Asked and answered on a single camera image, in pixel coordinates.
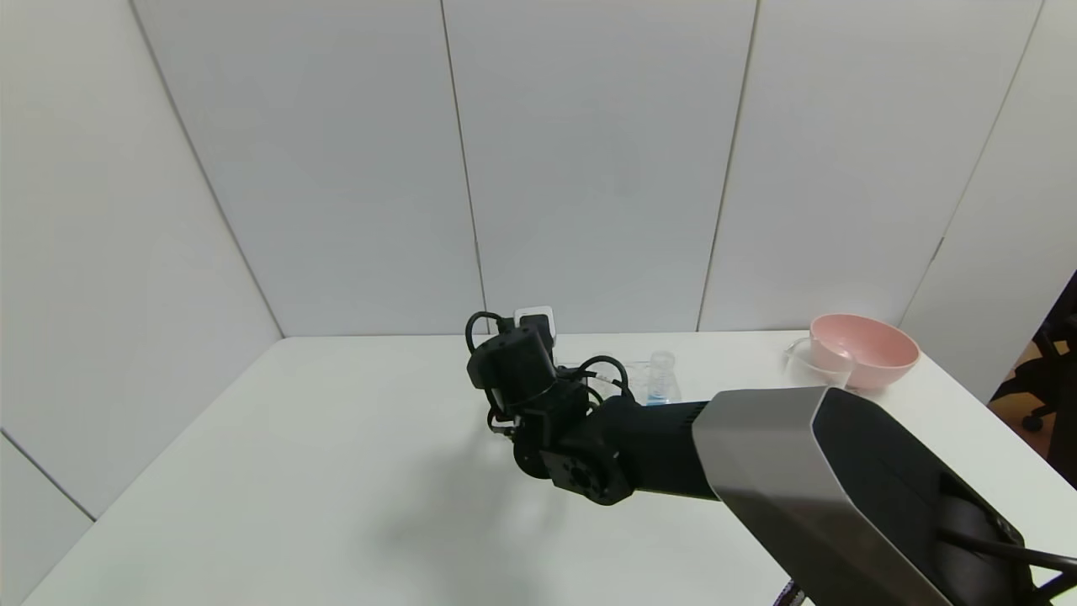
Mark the clear acrylic test tube rack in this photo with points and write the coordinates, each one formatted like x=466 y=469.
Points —
x=635 y=374

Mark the test tube with blue pigment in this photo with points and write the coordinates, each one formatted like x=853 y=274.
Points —
x=660 y=396

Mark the clear glass beaker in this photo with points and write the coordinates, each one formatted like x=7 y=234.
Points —
x=808 y=366

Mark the pink bowl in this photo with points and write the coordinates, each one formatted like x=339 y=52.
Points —
x=875 y=349

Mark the black office chair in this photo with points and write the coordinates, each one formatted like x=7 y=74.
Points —
x=1064 y=396

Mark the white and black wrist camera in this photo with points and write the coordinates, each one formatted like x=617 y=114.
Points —
x=534 y=313

